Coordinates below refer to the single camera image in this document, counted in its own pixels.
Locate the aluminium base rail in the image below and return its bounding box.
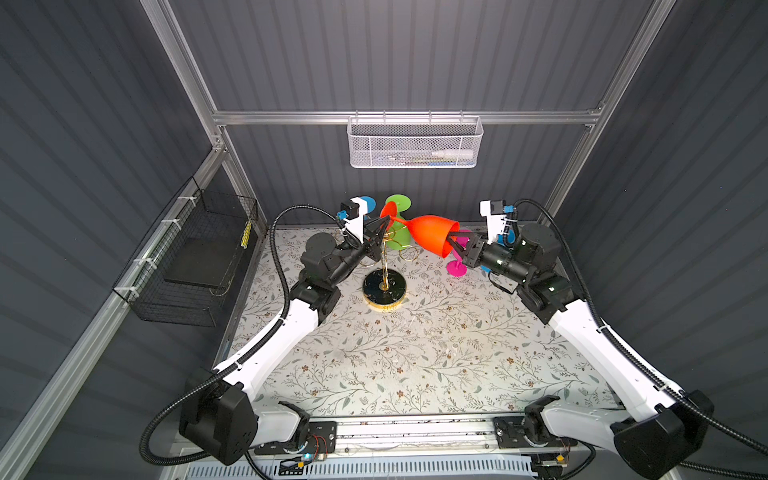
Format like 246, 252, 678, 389
230, 401, 632, 458

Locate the white mesh wall basket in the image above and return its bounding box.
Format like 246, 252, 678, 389
346, 114, 484, 169

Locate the aluminium corner frame post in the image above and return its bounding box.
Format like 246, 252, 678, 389
140, 0, 258, 199

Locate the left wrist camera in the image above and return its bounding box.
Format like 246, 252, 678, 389
336, 198, 366, 243

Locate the back green wine glass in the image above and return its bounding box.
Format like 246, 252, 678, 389
386, 194, 412, 251

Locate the pink wine glass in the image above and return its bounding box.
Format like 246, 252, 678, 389
446, 237, 469, 277

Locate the gold wire glass rack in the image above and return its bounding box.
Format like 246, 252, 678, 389
362, 232, 421, 312

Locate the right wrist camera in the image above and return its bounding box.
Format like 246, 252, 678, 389
479, 200, 517, 247

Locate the black wire side basket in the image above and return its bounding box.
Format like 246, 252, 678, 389
113, 182, 260, 328

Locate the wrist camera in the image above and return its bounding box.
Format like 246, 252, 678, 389
479, 200, 517, 247
336, 198, 366, 243

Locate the right aluminium corner post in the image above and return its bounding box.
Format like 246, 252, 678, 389
545, 0, 676, 216

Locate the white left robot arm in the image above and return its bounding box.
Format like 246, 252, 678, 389
179, 218, 389, 465

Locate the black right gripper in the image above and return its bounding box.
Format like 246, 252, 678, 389
445, 230, 529, 287

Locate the blue wine glass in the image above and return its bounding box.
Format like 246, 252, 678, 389
351, 196, 376, 216
479, 200, 517, 273

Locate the red wine glass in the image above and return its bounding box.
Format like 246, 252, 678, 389
380, 202, 460, 258

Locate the black corrugated cable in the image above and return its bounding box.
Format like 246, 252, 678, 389
139, 204, 349, 467
512, 198, 768, 480

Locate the white vented cover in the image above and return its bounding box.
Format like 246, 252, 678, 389
182, 454, 538, 480

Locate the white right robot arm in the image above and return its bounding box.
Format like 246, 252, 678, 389
438, 224, 713, 479

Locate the left black corrugated cable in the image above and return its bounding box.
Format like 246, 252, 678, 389
139, 204, 349, 467

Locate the right black corrugated cable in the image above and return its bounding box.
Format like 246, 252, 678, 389
512, 198, 768, 480

